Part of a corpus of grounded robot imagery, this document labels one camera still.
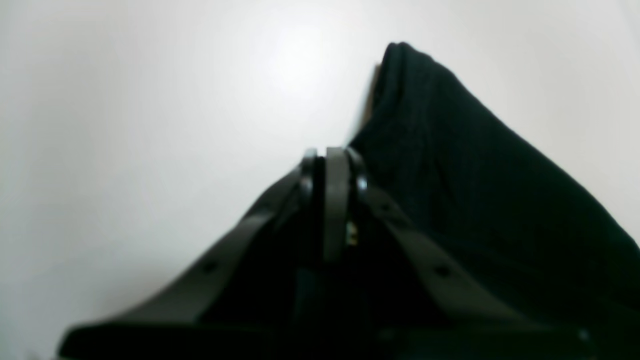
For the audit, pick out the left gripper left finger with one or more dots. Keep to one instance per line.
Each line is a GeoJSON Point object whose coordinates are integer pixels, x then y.
{"type": "Point", "coordinates": [227, 304]}

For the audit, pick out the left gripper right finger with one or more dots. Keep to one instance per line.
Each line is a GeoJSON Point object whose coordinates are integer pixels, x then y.
{"type": "Point", "coordinates": [423, 304]}

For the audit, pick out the black T-shirt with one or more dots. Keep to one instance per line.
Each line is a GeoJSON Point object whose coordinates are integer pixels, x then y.
{"type": "Point", "coordinates": [512, 217]}

